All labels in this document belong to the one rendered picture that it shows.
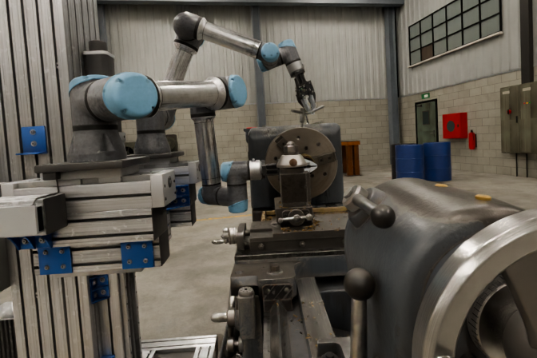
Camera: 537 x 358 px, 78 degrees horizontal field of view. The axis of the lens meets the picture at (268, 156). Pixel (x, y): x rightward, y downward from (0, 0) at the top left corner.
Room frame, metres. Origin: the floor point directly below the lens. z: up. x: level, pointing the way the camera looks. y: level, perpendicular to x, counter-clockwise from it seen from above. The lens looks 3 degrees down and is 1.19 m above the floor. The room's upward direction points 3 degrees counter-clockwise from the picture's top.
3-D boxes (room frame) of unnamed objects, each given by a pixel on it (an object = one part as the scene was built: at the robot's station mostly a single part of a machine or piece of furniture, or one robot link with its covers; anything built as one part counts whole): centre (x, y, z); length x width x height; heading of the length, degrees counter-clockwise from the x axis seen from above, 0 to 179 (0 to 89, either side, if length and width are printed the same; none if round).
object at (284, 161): (0.86, -0.06, 1.13); 0.08 x 0.08 x 0.03
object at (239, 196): (1.27, 0.14, 0.98); 0.11 x 0.08 x 0.11; 56
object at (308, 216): (0.89, -0.06, 0.99); 0.20 x 0.10 x 0.05; 0
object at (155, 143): (1.45, 0.50, 1.21); 0.15 x 0.15 x 0.10
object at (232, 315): (0.83, 0.09, 0.75); 0.27 x 0.10 x 0.23; 0
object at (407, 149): (7.36, -3.11, 0.44); 0.59 x 0.59 x 0.88
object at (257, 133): (1.88, -0.12, 1.06); 0.59 x 0.48 x 0.39; 0
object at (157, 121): (1.46, 0.50, 1.33); 0.13 x 0.12 x 0.14; 0
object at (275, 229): (0.86, -0.12, 0.95); 0.43 x 0.17 x 0.05; 90
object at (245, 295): (0.68, 0.06, 0.84); 0.04 x 0.04 x 0.10; 0
